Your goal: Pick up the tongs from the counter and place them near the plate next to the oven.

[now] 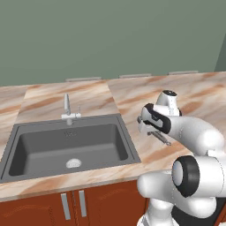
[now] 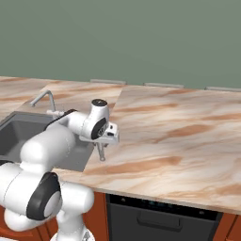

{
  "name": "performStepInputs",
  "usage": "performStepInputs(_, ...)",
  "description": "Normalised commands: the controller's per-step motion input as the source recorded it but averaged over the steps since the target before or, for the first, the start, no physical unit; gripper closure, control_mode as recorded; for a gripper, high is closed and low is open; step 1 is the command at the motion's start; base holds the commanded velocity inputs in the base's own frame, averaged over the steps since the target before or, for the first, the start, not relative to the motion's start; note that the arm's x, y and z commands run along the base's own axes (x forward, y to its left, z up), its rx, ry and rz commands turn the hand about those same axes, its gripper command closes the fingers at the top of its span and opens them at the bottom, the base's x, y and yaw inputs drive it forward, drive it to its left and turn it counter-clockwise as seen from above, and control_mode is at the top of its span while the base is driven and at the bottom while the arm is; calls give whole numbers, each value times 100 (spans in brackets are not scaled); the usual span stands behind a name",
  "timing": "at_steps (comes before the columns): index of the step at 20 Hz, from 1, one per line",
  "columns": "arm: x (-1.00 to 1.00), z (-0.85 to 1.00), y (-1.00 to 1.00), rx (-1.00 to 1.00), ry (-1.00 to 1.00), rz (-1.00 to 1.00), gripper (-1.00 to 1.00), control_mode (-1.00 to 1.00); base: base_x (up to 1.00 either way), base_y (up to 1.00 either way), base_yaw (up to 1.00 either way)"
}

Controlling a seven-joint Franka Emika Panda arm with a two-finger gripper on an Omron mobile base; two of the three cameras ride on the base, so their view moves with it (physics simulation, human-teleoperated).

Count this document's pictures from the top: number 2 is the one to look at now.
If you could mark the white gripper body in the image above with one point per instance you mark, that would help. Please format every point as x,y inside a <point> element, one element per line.
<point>94,139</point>

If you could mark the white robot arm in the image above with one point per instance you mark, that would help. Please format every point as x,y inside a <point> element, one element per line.
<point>47,147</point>

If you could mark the grey strip behind counter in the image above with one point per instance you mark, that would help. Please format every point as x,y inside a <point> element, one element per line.
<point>163,85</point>
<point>108,81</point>
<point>223,89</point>

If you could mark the grey metal tap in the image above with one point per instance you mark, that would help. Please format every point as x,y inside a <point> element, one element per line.
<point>47,94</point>

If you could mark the grey sink basin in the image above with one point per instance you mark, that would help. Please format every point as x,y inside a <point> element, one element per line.
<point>19,131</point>

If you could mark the red-brown cupboard front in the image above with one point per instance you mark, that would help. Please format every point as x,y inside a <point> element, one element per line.
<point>229,227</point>
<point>97,216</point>

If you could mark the black dishwasher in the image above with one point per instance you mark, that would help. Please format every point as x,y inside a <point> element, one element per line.
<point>157,222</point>

